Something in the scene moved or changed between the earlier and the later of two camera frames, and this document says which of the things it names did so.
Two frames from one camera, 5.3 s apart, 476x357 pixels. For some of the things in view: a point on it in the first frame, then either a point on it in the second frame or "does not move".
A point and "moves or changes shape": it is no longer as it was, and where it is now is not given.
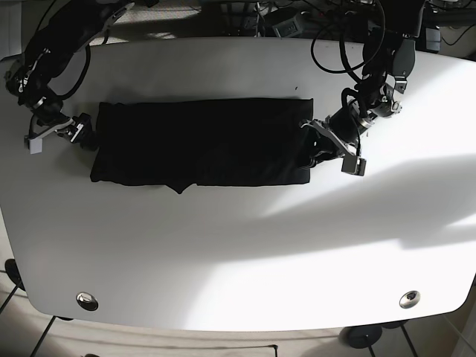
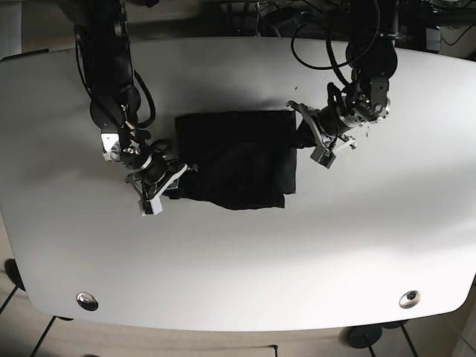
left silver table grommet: [87, 301] does not move
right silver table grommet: [409, 299] does not move
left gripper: [77, 127] -> [149, 192]
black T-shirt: [184, 143] moves or changes shape
